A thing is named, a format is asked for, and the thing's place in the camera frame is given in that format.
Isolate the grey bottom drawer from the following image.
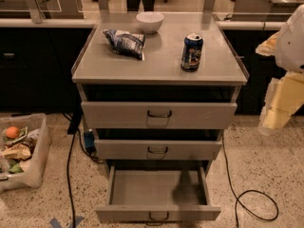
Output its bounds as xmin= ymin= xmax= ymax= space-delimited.
xmin=96 ymin=160 xmax=220 ymax=223

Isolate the grey drawer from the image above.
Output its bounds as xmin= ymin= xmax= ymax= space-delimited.
xmin=82 ymin=85 xmax=237 ymax=129
xmin=96 ymin=160 xmax=220 ymax=223
xmin=94 ymin=128 xmax=222 ymax=161

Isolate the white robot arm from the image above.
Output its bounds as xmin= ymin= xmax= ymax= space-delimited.
xmin=256 ymin=5 xmax=304 ymax=136

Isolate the grey drawer cabinet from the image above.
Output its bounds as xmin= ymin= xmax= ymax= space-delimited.
xmin=71 ymin=11 xmax=250 ymax=176

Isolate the grey middle drawer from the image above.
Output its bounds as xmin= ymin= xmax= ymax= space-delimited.
xmin=94 ymin=128 xmax=222 ymax=161

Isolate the grey top drawer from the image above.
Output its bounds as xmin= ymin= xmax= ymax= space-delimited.
xmin=82 ymin=85 xmax=237 ymax=129

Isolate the blue soda can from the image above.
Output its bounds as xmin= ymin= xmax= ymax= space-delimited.
xmin=180 ymin=33 xmax=203 ymax=71

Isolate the white bowl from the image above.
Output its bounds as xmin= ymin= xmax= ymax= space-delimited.
xmin=136 ymin=11 xmax=164 ymax=34

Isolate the blue chip bag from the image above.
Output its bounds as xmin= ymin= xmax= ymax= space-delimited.
xmin=103 ymin=29 xmax=145 ymax=61

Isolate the blue power box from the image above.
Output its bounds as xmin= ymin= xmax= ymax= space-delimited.
xmin=83 ymin=130 xmax=96 ymax=154

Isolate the clear plastic bin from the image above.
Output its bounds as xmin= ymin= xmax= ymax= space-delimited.
xmin=0 ymin=114 xmax=51 ymax=193

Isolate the blue tape mark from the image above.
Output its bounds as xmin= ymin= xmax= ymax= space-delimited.
xmin=48 ymin=216 xmax=86 ymax=228

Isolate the orange fruit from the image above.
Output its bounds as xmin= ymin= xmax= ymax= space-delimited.
xmin=5 ymin=126 xmax=20 ymax=139

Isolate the black cable right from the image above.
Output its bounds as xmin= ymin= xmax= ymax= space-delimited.
xmin=221 ymin=133 xmax=280 ymax=228

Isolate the black cable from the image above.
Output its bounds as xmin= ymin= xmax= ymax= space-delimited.
xmin=221 ymin=133 xmax=280 ymax=228
xmin=61 ymin=112 xmax=104 ymax=228

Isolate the black cable left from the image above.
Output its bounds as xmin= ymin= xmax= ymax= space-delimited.
xmin=61 ymin=112 xmax=104 ymax=228

